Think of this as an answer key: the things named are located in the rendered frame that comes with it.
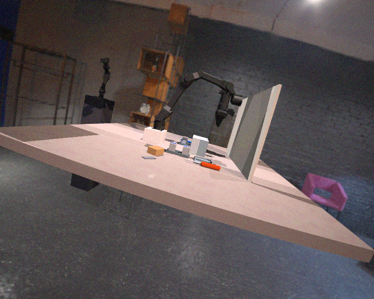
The orange-handled screwdriver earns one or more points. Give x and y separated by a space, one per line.
208 165

